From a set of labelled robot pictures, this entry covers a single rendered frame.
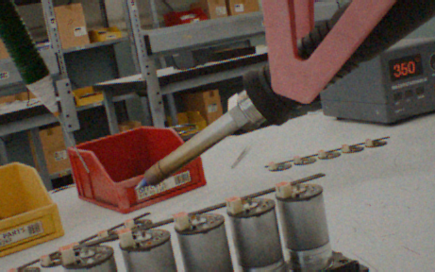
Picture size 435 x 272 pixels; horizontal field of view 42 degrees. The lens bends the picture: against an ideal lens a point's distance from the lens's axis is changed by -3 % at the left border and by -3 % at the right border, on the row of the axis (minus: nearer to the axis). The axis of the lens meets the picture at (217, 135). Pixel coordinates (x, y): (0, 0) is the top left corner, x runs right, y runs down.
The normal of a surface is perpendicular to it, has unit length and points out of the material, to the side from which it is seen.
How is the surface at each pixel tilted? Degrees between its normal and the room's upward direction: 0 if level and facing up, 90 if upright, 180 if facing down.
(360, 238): 0
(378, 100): 90
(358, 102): 90
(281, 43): 99
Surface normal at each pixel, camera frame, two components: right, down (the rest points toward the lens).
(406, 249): -0.18, -0.97
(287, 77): -0.42, 0.39
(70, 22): 0.47, 0.02
